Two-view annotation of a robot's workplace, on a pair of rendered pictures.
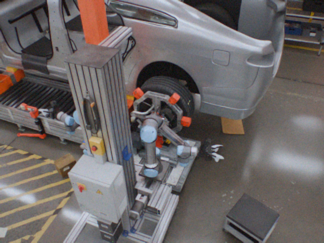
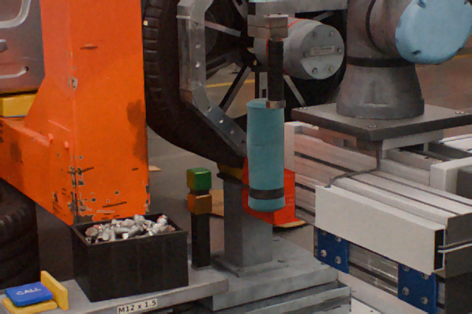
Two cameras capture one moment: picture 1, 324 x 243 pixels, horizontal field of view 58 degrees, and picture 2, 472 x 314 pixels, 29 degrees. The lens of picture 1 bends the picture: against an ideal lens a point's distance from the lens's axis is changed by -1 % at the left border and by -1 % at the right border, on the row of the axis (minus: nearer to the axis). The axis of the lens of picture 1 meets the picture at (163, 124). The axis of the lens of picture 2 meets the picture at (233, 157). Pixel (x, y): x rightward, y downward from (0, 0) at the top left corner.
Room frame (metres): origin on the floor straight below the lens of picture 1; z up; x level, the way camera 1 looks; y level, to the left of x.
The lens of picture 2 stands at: (1.19, 1.97, 1.13)
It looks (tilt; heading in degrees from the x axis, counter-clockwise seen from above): 14 degrees down; 307
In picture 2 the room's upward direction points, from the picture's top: 1 degrees counter-clockwise
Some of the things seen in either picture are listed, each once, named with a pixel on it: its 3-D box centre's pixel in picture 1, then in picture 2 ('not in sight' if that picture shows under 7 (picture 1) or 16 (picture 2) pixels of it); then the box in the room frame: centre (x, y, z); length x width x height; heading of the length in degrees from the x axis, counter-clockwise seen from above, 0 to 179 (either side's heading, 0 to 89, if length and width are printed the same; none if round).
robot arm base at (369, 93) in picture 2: not in sight; (380, 82); (1.93, 0.55, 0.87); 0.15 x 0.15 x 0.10
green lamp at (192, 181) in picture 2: not in sight; (198, 178); (2.33, 0.56, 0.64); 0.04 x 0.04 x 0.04; 67
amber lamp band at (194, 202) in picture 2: not in sight; (199, 202); (2.33, 0.56, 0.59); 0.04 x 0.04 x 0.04; 67
